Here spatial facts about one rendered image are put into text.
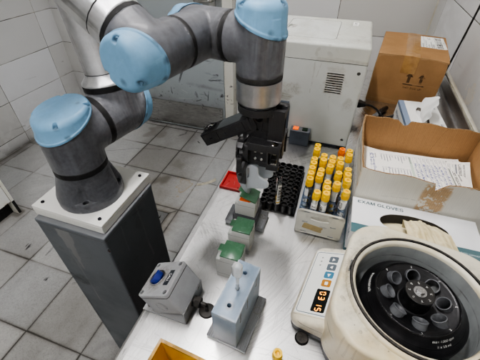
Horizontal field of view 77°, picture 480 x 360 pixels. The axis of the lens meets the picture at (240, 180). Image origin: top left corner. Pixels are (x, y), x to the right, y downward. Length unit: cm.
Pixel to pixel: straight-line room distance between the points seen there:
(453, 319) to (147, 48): 55
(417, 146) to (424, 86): 42
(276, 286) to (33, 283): 152
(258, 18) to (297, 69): 47
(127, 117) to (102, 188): 17
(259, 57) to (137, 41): 17
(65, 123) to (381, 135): 75
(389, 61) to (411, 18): 96
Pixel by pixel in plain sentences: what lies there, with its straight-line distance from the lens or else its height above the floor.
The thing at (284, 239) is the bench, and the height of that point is 87.
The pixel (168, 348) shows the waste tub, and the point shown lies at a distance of 49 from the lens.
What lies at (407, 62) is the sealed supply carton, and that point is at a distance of 128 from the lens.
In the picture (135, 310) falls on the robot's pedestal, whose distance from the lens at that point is 101.
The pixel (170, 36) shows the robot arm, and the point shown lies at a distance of 43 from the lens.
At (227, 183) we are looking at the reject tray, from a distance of 81.
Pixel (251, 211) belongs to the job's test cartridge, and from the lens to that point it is 66.
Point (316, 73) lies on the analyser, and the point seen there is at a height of 109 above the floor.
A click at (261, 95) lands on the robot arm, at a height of 121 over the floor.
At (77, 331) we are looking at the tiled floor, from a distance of 170.
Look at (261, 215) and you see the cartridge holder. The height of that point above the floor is 89.
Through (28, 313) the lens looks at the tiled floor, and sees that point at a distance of 185.
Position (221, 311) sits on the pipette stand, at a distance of 48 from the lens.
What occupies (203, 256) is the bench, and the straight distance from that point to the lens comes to 66.
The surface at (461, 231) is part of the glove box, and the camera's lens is 75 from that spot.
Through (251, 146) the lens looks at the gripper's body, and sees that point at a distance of 54.
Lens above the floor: 141
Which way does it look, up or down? 41 degrees down
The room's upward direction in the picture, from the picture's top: straight up
